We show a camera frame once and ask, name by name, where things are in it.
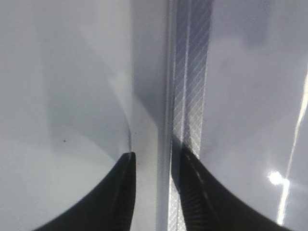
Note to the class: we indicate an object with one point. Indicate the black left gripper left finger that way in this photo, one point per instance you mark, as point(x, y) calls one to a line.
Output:
point(108, 207)

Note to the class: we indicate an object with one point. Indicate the white framed whiteboard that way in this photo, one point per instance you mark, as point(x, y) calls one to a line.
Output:
point(238, 97)

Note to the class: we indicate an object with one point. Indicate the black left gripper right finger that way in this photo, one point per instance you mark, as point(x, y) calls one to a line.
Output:
point(208, 206)

